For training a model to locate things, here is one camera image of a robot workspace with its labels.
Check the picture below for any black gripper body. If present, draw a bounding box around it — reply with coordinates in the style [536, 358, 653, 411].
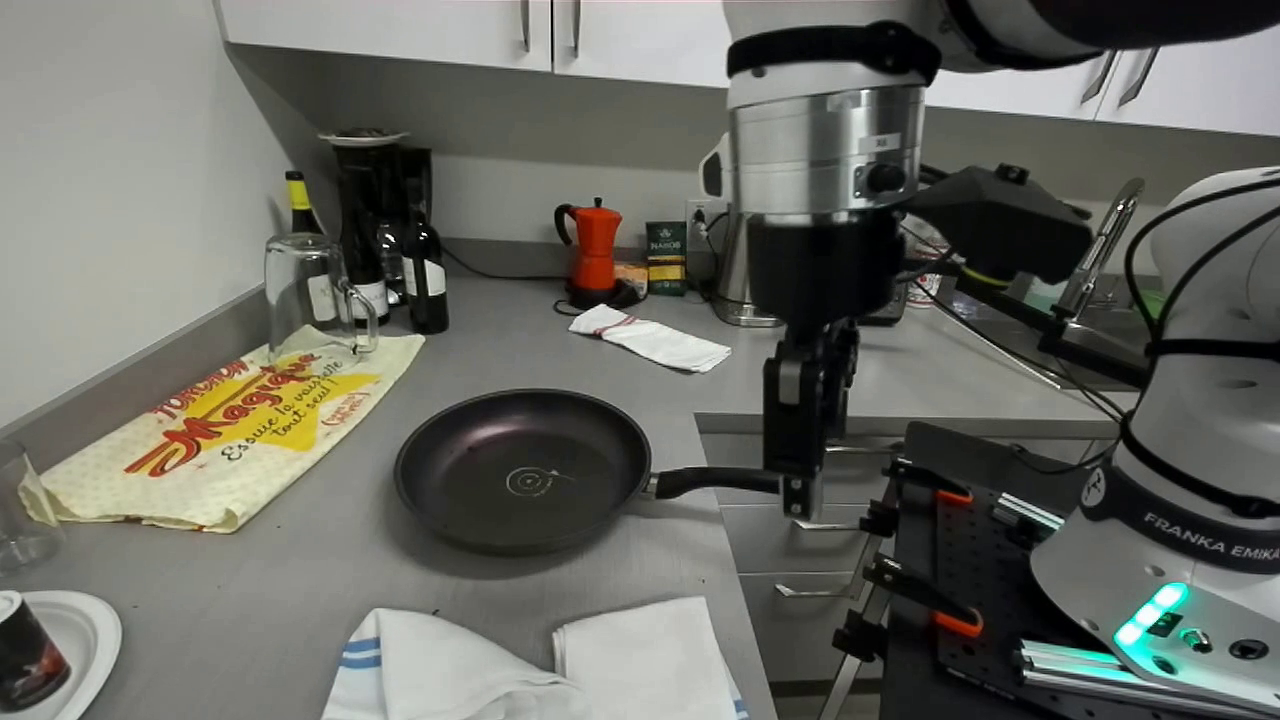
[740, 207, 908, 337]

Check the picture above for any white and blue towel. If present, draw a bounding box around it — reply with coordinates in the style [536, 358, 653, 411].
[317, 606, 580, 720]

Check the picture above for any white towel with red stripe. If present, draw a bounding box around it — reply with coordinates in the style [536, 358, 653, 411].
[569, 299, 736, 380]

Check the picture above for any plain white towel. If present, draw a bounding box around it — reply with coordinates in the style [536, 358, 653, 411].
[550, 594, 743, 720]

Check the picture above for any black frying pan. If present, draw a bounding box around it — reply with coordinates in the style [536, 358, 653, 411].
[391, 386, 793, 560]

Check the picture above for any steel electric kettle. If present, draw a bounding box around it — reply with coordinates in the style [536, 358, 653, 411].
[701, 205, 761, 328]

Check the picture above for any green box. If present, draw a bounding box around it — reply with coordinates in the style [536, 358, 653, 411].
[643, 216, 693, 299]

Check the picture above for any red moka pot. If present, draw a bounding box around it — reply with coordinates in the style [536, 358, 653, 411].
[552, 195, 629, 307]

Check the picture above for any chrome sink faucet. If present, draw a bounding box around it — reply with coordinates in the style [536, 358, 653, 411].
[1060, 171, 1151, 322]

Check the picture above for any dark bottle with white label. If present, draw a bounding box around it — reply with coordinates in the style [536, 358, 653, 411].
[404, 211, 458, 337]

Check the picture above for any black coffee maker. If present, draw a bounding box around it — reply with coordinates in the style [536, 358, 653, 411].
[317, 125, 440, 324]

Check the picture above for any upturned clear drinking glass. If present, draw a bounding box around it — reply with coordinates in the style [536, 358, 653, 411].
[260, 227, 381, 359]

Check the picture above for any wine bottle with yellow neck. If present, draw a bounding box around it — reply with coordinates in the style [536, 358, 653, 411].
[281, 167, 345, 332]

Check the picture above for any yellow cloth with red print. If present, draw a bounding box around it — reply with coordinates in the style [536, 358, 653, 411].
[15, 322, 428, 537]

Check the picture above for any white plate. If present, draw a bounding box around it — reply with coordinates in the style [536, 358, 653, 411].
[0, 590, 130, 720]

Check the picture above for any small clear tumbler glass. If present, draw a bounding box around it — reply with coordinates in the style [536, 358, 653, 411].
[0, 446, 64, 574]

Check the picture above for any black clamp with orange handle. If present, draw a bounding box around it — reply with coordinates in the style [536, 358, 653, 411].
[827, 551, 991, 670]
[855, 451, 984, 542]

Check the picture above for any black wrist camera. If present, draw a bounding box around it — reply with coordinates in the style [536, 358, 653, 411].
[908, 162, 1101, 287]

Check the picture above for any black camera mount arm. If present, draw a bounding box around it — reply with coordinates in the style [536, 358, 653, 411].
[915, 271, 1162, 394]

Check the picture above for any black perforated mount plate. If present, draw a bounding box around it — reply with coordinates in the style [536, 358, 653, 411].
[878, 418, 1142, 720]

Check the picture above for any aluminium mounting rail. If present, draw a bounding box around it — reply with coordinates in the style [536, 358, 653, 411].
[1015, 635, 1280, 720]

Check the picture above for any white wall cabinet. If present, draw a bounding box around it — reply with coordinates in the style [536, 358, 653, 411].
[213, 0, 1280, 141]

